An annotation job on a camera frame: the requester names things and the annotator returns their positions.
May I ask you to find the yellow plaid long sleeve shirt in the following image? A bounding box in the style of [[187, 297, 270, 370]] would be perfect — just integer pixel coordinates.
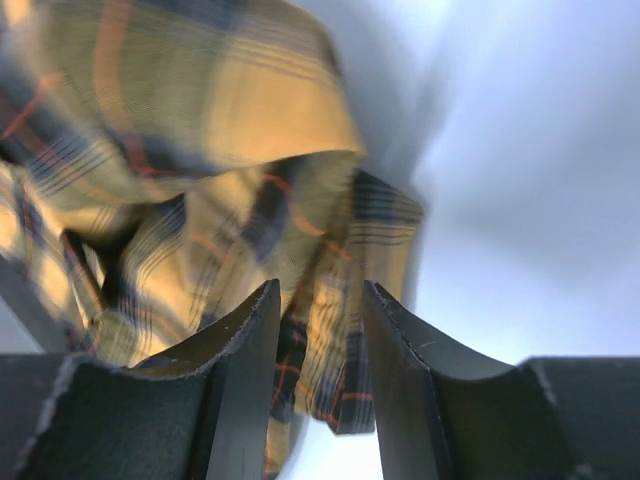
[[1, 1, 422, 479]]

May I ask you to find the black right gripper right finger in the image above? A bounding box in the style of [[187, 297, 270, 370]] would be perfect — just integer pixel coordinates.
[[362, 282, 639, 479]]

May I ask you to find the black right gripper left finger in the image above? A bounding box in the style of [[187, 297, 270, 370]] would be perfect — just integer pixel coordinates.
[[1, 280, 280, 479]]

